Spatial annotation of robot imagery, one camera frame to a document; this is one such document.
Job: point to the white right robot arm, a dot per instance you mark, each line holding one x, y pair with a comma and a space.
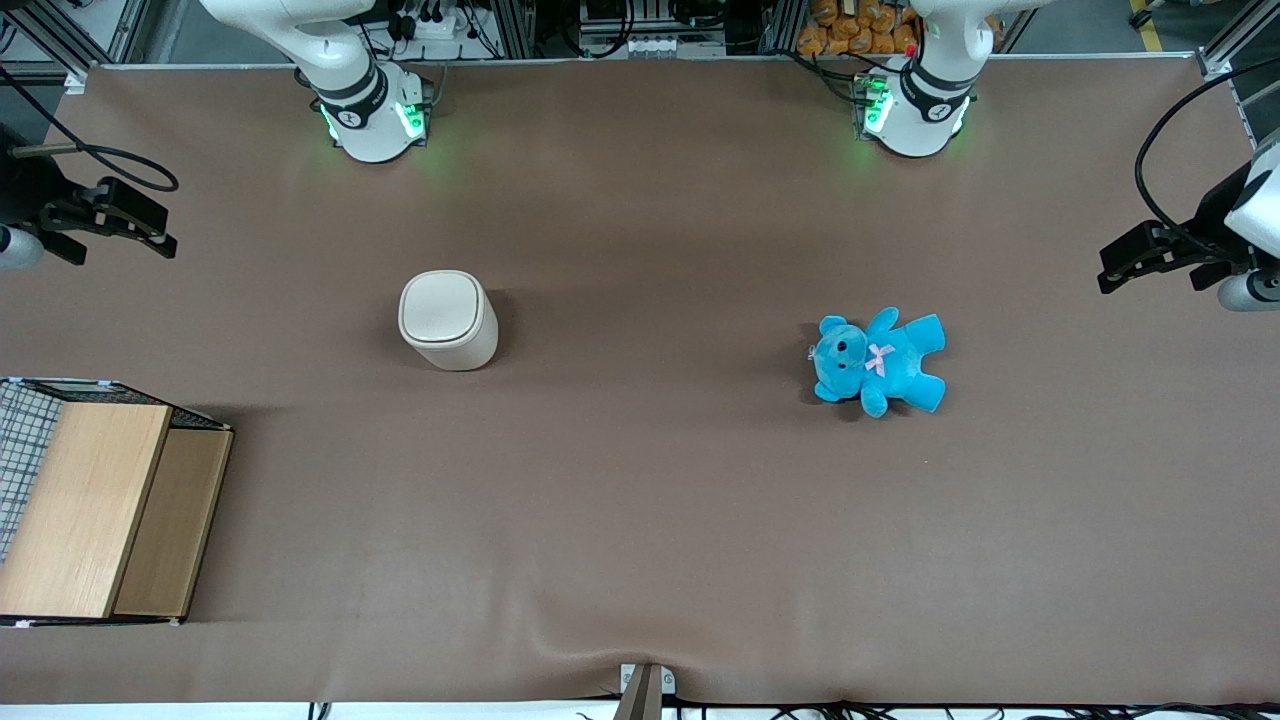
365, 110

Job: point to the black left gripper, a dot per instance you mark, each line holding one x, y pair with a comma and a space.
1211, 225

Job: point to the brown table cloth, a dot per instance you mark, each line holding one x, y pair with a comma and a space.
640, 500

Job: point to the grey metal table clamp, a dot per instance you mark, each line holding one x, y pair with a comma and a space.
645, 690

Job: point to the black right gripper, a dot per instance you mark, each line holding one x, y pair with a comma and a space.
26, 195

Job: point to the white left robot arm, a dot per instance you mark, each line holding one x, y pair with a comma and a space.
920, 105

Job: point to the white power strip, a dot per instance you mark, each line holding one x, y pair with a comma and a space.
430, 22

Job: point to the white terminal block device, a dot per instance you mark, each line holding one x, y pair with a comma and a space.
650, 45

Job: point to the blue teddy bear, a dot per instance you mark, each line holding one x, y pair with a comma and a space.
890, 360

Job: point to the beige trash can with lid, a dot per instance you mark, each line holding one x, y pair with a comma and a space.
445, 315

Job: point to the aluminium frame profile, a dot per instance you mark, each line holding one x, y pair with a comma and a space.
1235, 40
100, 40

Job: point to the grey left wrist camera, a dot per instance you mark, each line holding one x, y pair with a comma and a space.
1250, 292

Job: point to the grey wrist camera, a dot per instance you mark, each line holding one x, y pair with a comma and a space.
1250, 292
15, 248

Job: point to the orange plush toys pile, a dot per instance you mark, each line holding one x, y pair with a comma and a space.
850, 30

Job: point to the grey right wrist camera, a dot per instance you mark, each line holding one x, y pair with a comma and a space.
15, 248

